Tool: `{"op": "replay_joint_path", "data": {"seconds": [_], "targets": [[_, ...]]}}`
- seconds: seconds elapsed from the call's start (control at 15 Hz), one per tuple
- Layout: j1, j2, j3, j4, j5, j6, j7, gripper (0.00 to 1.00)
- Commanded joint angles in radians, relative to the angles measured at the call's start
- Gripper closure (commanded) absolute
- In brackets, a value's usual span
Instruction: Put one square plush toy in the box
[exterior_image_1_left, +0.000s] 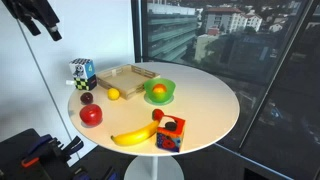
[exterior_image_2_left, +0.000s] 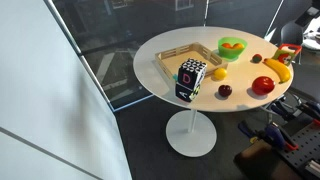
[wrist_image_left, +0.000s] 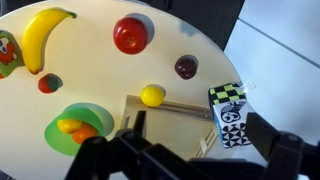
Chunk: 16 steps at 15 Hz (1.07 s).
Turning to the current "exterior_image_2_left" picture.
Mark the dark grey chair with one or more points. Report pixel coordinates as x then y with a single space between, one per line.
291 33

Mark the grey window frame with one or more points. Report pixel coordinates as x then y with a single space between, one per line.
71 40

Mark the yellow toy lemon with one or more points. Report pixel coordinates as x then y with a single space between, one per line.
220 73

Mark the silver aluminium rail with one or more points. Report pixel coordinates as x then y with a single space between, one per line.
313 167

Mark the blue bar clamp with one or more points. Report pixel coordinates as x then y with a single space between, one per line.
310 109
281 111

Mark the green plastic bowl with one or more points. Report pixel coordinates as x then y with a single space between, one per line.
230 54

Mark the small orange fruit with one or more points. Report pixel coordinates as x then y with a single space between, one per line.
226 45
238 46

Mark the blue clamp with orange tip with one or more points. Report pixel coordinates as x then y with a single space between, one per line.
275 135

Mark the brown flat board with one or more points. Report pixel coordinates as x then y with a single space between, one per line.
263 163

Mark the triangle pattern plush cube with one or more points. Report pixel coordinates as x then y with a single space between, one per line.
191 71

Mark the white table pedestal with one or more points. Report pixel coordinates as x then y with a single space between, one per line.
191 135

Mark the black perforated board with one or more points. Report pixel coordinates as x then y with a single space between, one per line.
305 143

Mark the big red toy apple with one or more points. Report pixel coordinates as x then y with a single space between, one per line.
263 85

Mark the yellow toy banana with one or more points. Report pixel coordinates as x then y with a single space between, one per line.
278 69

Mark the white background desk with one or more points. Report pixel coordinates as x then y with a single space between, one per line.
313 36

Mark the small red green fruit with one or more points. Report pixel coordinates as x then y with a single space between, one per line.
257 58

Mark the dark red plum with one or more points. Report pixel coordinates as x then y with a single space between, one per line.
225 90

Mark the wooden slatted crate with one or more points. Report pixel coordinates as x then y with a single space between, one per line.
168 63

